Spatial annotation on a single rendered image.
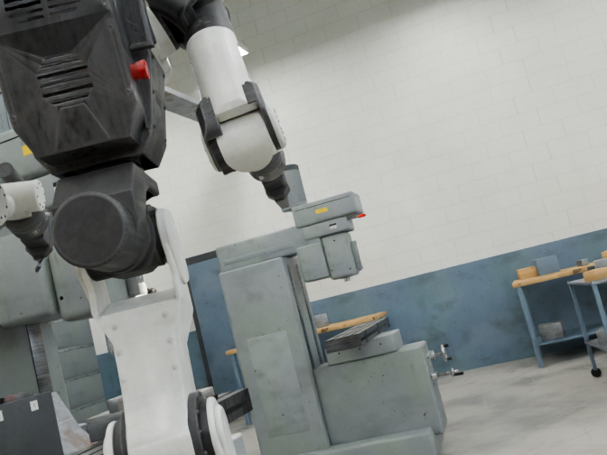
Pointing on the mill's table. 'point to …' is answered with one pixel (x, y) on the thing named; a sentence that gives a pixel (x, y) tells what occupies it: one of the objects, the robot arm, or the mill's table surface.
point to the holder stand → (29, 424)
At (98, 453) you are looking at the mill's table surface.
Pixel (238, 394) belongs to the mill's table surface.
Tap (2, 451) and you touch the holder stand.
